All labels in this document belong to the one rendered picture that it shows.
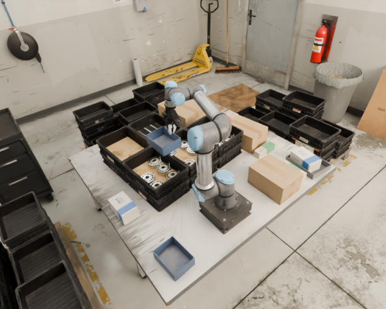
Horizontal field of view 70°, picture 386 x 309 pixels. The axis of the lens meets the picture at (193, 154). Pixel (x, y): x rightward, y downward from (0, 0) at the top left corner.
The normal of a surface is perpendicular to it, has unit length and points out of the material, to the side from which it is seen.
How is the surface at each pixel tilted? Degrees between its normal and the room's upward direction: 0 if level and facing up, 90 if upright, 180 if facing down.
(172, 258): 0
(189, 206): 0
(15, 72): 90
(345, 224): 0
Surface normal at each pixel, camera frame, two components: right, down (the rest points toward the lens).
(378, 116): -0.77, 0.22
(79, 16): 0.62, 0.47
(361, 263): -0.06, -0.77
